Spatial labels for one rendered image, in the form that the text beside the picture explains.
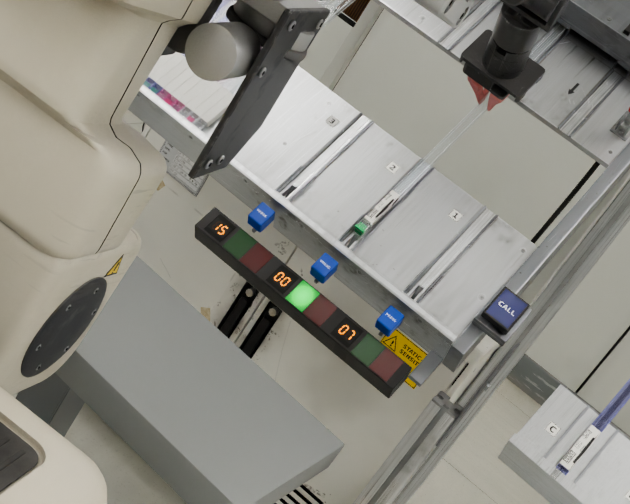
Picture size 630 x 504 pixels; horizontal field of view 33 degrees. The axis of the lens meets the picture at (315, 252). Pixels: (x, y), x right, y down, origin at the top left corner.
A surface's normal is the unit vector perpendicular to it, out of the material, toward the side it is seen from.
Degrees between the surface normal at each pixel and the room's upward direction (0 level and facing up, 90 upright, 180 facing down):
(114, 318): 0
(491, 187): 90
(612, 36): 133
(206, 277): 90
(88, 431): 0
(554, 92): 43
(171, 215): 90
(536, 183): 90
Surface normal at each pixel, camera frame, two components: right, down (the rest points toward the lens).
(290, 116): 0.10, -0.47
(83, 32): -0.24, 0.11
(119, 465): 0.51, -0.78
